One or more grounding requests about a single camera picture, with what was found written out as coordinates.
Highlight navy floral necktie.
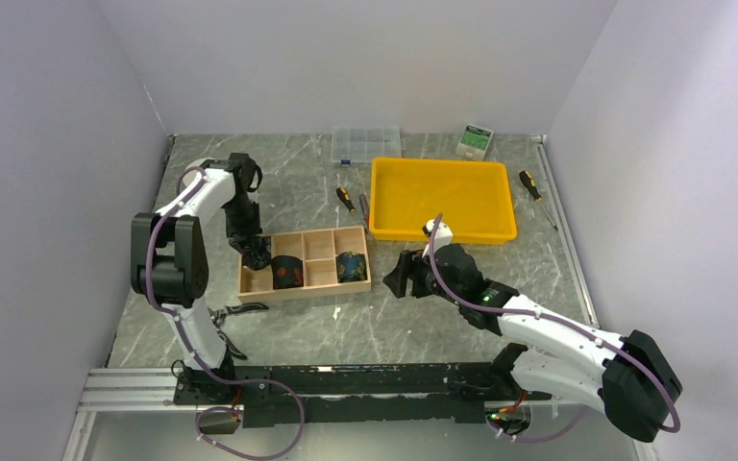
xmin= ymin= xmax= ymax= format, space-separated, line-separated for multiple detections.
xmin=238 ymin=236 xmax=272 ymax=271

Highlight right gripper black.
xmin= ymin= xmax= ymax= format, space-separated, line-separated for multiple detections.
xmin=383 ymin=248 xmax=464 ymax=305

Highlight clear plastic parts box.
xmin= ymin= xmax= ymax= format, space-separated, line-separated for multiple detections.
xmin=331 ymin=126 xmax=402 ymax=166

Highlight green white small box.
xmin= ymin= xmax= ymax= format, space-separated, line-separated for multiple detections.
xmin=455 ymin=124 xmax=494 ymax=161

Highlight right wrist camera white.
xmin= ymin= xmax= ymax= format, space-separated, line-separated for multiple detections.
xmin=423 ymin=219 xmax=454 ymax=252

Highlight black yellow screwdriver right side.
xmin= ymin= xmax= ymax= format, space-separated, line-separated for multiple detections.
xmin=518 ymin=170 xmax=558 ymax=231

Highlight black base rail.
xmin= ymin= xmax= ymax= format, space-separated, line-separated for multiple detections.
xmin=172 ymin=362 xmax=549 ymax=428

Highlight blue rolled tie yellow flowers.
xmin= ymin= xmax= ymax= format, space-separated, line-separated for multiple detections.
xmin=335 ymin=251 xmax=368 ymax=283

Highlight wooden compartment organizer box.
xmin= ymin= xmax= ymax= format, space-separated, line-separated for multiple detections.
xmin=237 ymin=227 xmax=372 ymax=303

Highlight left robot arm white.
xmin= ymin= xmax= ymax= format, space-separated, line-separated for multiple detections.
xmin=130 ymin=153 xmax=271 ymax=403

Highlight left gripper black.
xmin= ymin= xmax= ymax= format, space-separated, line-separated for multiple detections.
xmin=223 ymin=195 xmax=262 ymax=255

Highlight small black curved piece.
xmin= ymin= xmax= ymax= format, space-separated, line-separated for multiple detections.
xmin=209 ymin=303 xmax=270 ymax=362

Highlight black yellow handled screwdriver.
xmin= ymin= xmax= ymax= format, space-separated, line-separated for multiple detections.
xmin=335 ymin=186 xmax=366 ymax=226

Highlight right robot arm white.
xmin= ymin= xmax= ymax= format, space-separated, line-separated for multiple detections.
xmin=382 ymin=244 xmax=682 ymax=443

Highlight dark rolled tie orange pattern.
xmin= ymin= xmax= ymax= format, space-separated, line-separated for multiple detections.
xmin=271 ymin=255 xmax=305 ymax=290

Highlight yellow plastic tray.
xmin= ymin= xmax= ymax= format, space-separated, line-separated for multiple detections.
xmin=369 ymin=158 xmax=518 ymax=245

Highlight blue red handled screwdriver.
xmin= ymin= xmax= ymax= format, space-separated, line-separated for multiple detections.
xmin=358 ymin=194 xmax=370 ymax=226

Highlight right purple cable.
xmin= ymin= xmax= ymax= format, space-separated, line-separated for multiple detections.
xmin=426 ymin=212 xmax=682 ymax=445

